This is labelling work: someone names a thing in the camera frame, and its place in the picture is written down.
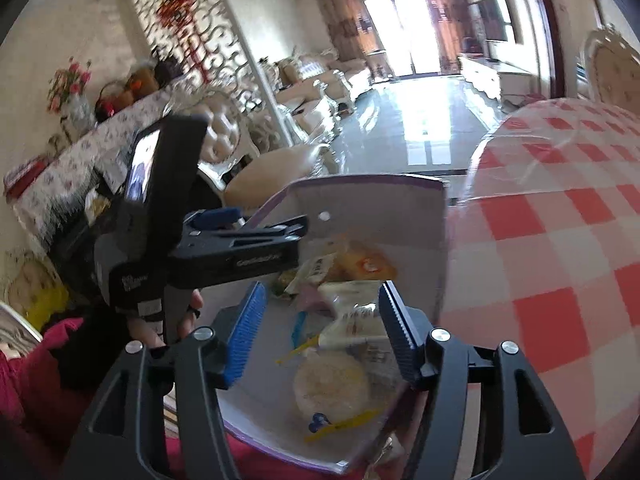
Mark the pink blue-striped snack packet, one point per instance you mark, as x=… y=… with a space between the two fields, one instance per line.
x=310 y=300

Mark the dark fruit basket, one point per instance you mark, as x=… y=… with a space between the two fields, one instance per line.
x=112 y=105

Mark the pink flowers in vase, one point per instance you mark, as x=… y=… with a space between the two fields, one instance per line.
x=70 y=80

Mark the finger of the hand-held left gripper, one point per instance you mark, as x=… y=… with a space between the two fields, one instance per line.
x=215 y=217
x=225 y=260

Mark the flat television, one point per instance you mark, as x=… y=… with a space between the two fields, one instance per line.
x=495 y=17

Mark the white carved screen partition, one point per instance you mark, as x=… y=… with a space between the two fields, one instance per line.
x=225 y=35

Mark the person's left hand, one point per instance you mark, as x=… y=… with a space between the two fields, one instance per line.
x=195 y=300

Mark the red knot ornament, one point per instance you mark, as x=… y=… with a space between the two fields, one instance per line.
x=180 y=10

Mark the white green snack packet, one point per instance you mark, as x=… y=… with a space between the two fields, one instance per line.
x=315 y=270

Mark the yellow plastic bag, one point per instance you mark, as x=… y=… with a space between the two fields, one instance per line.
x=47 y=310

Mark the yellow round cake packet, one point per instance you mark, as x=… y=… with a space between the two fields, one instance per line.
x=330 y=385

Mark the person's left forearm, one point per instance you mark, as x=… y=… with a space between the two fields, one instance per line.
x=95 y=350

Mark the red box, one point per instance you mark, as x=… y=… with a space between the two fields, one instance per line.
x=25 y=177

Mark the cream ornate sofa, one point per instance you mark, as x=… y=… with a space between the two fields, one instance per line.
x=310 y=120
x=325 y=75

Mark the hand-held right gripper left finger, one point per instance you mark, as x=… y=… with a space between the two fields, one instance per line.
x=245 y=340

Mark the brown curtain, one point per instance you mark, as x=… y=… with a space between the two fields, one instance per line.
x=440 y=10
x=345 y=20

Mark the white television cabinet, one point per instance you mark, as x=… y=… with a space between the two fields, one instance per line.
x=485 y=72

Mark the floral sideboard cloth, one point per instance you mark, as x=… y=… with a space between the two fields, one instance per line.
x=75 y=160

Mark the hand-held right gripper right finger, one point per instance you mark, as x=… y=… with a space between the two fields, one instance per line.
x=400 y=345

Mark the purple-edged white cardboard box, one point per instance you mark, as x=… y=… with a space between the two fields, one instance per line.
x=380 y=215

